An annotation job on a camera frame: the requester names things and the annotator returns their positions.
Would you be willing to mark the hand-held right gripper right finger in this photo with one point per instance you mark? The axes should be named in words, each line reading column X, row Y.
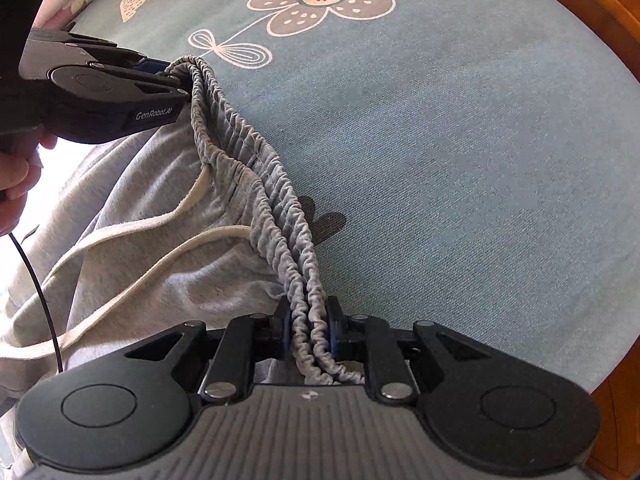
column 334, row 332

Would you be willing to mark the person's left hand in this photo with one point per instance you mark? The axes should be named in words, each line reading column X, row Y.
column 17, row 175

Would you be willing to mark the wooden bed frame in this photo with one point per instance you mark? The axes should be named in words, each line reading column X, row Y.
column 610, row 20

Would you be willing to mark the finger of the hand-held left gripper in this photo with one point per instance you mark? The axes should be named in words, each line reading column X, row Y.
column 100, row 52
column 155, row 91

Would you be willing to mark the blue floral bed sheet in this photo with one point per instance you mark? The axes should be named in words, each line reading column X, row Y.
column 425, row 160

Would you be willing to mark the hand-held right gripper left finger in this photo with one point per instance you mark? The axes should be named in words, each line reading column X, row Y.
column 286, row 332

